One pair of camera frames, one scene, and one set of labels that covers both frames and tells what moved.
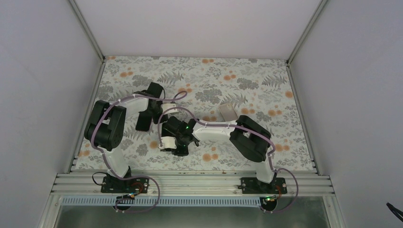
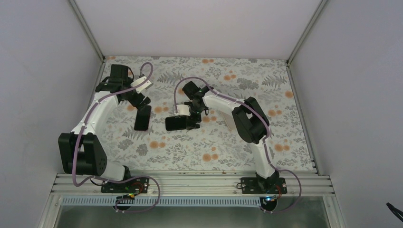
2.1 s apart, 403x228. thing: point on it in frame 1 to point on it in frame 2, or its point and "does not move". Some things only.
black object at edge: x=398 y=213 does not move
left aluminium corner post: x=84 y=24 does not move
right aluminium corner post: x=319 y=9 does not move
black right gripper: x=184 y=152 to x=197 y=119
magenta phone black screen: x=144 y=120 does not move
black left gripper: x=163 y=120 to x=135 y=102
